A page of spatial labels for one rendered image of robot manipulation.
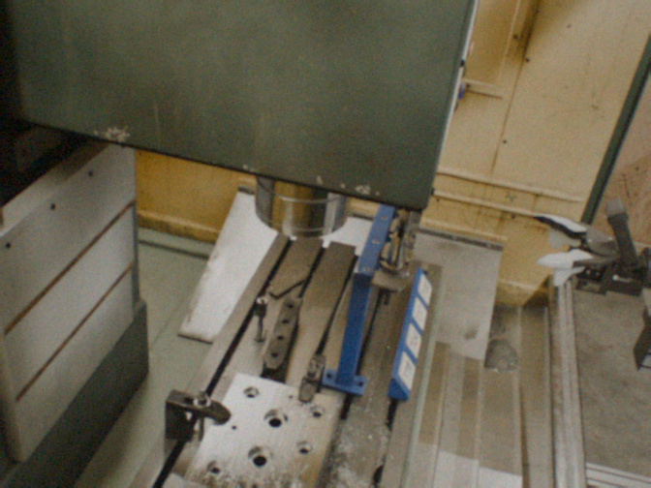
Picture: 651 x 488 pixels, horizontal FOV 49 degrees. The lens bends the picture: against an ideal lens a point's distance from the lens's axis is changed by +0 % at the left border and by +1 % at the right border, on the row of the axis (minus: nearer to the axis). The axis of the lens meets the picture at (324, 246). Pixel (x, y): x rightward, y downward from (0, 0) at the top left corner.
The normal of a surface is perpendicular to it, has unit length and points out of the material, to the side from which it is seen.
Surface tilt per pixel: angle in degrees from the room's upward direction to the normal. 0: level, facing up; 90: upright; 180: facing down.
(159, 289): 0
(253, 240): 24
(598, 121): 90
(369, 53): 90
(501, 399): 8
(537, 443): 17
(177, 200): 90
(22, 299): 89
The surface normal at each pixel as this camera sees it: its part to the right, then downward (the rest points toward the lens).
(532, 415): -0.18, -0.85
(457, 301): 0.00, -0.54
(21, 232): 0.96, 0.23
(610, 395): 0.11, -0.82
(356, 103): -0.24, 0.52
